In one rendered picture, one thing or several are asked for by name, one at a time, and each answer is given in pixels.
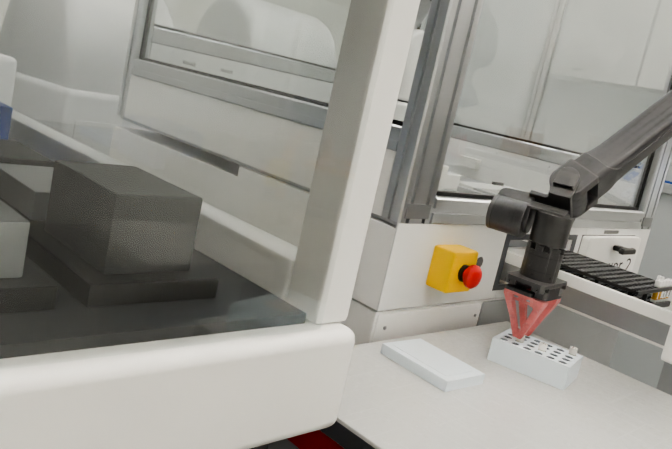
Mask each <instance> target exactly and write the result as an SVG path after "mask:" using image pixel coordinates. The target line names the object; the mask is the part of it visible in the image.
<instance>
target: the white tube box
mask: <svg viewBox="0 0 672 449"><path fill-rule="evenodd" d="M540 342H544V343H547V345H548V346H547V349H546V351H545V352H542V351H540V350H538V347H539V343H540ZM487 359H489V360H490V361H492V362H495V363H497V364H500V365H502V366H504V367H507V368H509V369H512V370H514V371H517V372H519V373H521V374H524V375H526V376H529V377H531V378H534V379H536V380H538V381H541V382H543V383H546V384H548V385H550V386H553V387H555V388H558V389H560V390H564V389H566V388H567V387H568V386H569V385H570V384H571V383H572V382H573V381H574V380H575V379H576V378H577V376H578V372H579V369H580V365H581V362H582V359H583V356H581V355H579V354H577V355H576V356H572V355H569V350H566V349H564V348H561V347H558V346H556V345H553V344H550V343H548V342H545V341H543V340H540V339H537V338H535V337H532V336H526V335H525V340H524V343H519V342H516V337H513V335H512V329H511V328H509V329H507V330H505V331H504V332H502V333H500V334H498V335H496V336H494V337H493V338H492V342H491V346H490V349H489V353H488V357H487Z"/></svg>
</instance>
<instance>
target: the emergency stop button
mask: <svg viewBox="0 0 672 449"><path fill-rule="evenodd" d="M462 278H463V284H464V286H465V287H467V288H469V289H472V288H474V287H476V286H477V285H478V284H479V283H480V281H481V278H482V271H481V268H480V267H479V266H477V265H470V266H469V267H468V268H467V269H465V270H464V272H463V275H462Z"/></svg>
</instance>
